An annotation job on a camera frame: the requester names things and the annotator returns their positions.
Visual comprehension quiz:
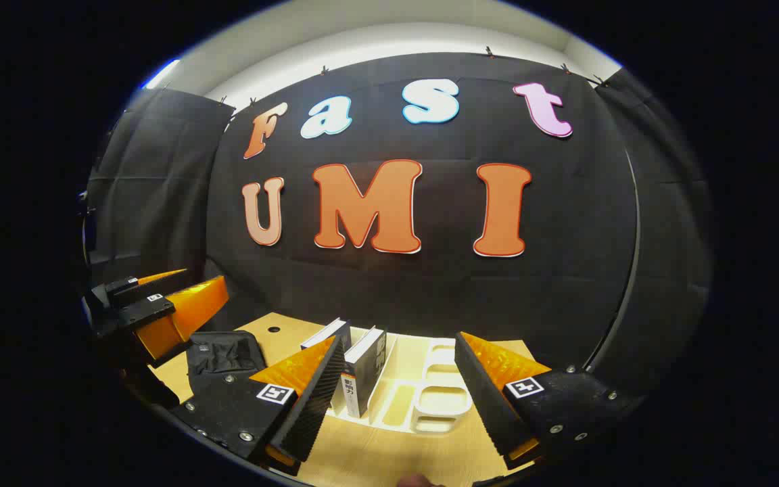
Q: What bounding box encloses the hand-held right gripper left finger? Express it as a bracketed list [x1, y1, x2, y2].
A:
[170, 335, 348, 469]

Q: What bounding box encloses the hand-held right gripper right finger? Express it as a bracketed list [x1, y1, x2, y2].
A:
[455, 331, 640, 470]

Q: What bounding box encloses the white bookshelf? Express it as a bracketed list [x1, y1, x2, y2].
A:
[322, 325, 475, 434]

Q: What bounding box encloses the grey cover book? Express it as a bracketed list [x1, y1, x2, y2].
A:
[341, 327, 388, 419]

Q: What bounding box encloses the blue cover book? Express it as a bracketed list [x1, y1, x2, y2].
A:
[300, 318, 352, 352]

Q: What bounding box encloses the black schoolbag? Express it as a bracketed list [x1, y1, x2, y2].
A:
[187, 330, 268, 394]

